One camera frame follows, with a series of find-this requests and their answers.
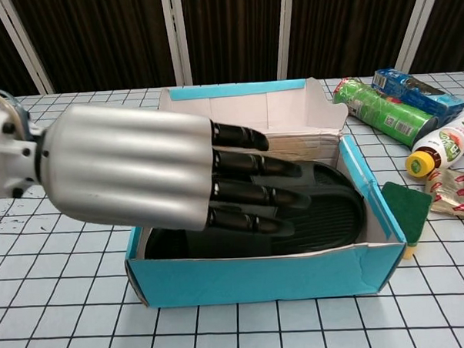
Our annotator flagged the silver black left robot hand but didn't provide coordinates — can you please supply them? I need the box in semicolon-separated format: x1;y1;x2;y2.
32;95;315;247

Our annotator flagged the light blue cardboard shoe box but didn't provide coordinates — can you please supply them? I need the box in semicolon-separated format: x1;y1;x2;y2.
116;72;411;310

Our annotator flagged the white checkered tablecloth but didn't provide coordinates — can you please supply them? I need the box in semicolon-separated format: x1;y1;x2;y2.
0;71;464;348

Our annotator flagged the dark brown pleated curtain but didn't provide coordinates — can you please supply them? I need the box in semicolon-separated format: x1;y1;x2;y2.
0;0;464;99

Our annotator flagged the green chips can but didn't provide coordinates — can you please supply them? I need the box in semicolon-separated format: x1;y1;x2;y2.
332;73;446;153

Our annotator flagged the green yellow sponge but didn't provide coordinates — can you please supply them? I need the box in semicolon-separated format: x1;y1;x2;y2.
380;179;437;263

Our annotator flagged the blue cookie package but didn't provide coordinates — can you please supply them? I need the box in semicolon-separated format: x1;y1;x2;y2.
370;65;464;125

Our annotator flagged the white bottle yellow cap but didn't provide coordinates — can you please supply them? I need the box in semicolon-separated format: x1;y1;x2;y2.
402;108;464;180

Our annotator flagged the gold red foil snack bag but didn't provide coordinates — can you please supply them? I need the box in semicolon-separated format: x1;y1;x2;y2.
424;167;464;223

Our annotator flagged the white metal screen post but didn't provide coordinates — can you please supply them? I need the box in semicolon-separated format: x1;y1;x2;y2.
392;0;449;76
160;0;193;88
0;0;55;97
273;0;299;82

